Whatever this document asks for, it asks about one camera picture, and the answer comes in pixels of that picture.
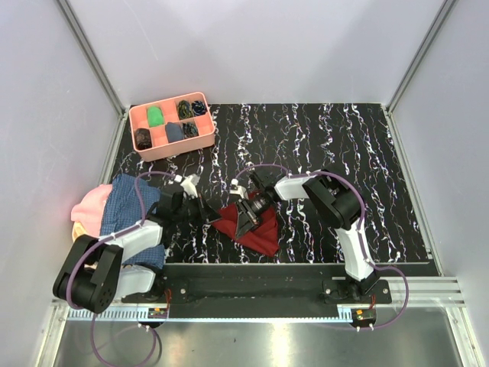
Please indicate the dark red cloth napkin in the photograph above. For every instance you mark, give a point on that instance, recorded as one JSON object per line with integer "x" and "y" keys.
{"x": 260, "y": 235}

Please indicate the pink cloth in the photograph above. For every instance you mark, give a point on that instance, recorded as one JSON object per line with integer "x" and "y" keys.
{"x": 90, "y": 210}

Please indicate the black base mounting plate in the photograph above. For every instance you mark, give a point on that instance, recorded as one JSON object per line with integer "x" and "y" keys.
{"x": 325, "y": 282}

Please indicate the green rolled sock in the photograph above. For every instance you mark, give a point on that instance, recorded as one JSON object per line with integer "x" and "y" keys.
{"x": 155, "y": 116}

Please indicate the dark brown rolled sock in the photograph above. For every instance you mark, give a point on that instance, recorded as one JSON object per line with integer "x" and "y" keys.
{"x": 142, "y": 139}

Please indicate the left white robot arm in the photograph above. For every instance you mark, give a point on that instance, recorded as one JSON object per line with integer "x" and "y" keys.
{"x": 129, "y": 253}

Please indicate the dark striped rolled sock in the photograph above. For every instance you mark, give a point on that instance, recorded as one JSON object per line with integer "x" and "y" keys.
{"x": 190, "y": 130}

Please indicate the blue patterned dark sock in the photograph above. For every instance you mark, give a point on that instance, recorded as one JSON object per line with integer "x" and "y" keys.
{"x": 199, "y": 108}

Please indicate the pink divided organizer tray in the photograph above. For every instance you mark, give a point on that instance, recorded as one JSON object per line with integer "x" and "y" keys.
{"x": 161, "y": 148}

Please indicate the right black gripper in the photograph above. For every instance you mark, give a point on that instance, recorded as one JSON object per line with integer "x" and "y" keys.
{"x": 248, "y": 219}

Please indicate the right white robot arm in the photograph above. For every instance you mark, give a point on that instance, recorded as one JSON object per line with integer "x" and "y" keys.
{"x": 336, "y": 201}

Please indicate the blue checkered cloth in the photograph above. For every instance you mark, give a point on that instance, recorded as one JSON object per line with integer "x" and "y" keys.
{"x": 123, "y": 209}

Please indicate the peach orange cloth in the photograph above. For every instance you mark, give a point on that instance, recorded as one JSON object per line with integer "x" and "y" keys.
{"x": 78, "y": 230}

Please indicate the grey blue rolled sock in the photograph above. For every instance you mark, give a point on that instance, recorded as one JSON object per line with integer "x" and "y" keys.
{"x": 174, "y": 132}

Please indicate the yellow patterned dark sock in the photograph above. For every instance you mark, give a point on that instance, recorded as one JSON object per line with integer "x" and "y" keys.
{"x": 184, "y": 110}

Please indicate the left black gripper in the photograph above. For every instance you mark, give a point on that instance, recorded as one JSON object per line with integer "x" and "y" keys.
{"x": 203, "y": 209}

